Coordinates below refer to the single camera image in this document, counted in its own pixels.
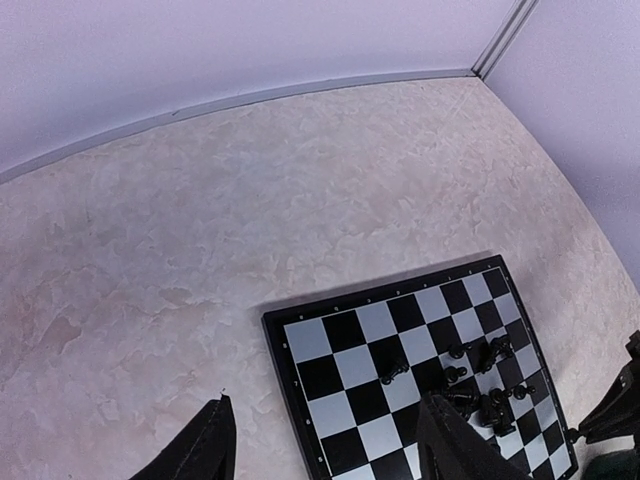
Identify right aluminium corner post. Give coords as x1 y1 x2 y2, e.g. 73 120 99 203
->
471 0 539 81

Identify black grey chess board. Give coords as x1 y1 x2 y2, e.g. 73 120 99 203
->
263 255 578 479

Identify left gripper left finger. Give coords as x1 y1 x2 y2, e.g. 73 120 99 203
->
131 394 236 480

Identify lone black chess piece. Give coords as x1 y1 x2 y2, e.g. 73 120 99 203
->
380 363 409 385

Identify black chess piece pile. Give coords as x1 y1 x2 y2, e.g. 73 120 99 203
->
436 334 536 437

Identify dark green mug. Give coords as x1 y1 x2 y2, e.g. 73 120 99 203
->
581 443 639 480

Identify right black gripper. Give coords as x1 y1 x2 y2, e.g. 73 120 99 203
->
578 330 639 444

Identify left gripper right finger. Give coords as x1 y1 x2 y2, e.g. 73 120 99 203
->
417 393 529 480

